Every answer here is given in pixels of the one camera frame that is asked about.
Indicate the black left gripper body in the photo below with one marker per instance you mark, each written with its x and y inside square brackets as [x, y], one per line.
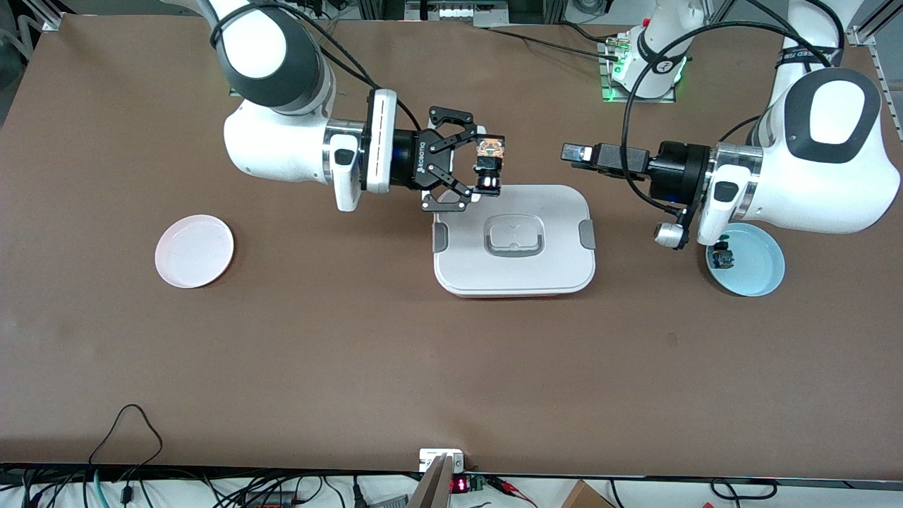
[676, 169]

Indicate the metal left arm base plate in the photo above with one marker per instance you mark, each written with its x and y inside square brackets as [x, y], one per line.
[607, 95]

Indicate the grey aluminium camera beam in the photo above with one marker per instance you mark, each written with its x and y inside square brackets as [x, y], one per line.
[434, 487]

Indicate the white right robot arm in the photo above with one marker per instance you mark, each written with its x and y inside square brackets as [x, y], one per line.
[282, 141]

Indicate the orange and black switch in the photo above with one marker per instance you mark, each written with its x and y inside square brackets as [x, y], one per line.
[489, 166]

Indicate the red alligator clip leads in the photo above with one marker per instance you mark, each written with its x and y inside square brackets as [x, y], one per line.
[511, 488]

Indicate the aluminium frame profile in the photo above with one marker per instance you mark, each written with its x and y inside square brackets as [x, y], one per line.
[871, 25]
[56, 14]

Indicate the white metal bracket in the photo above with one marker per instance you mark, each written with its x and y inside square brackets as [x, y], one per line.
[432, 457]

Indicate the light blue round plate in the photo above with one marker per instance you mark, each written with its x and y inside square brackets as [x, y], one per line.
[758, 268]

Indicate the brown cardboard box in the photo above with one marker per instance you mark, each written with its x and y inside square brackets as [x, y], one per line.
[585, 497]

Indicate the red digit display module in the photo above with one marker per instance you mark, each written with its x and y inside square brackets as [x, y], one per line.
[465, 485]

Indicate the white power strip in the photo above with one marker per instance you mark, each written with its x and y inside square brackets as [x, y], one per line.
[458, 13]

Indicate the blue and green switch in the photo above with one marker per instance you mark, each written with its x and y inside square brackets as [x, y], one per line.
[722, 259]

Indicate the grey slotted rail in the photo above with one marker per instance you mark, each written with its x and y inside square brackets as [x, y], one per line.
[887, 92]

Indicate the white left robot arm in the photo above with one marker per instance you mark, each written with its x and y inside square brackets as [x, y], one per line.
[811, 169]

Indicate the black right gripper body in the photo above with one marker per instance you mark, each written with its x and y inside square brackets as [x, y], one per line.
[417, 164]

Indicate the pink round plate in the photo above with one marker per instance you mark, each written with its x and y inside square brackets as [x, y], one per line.
[194, 250]

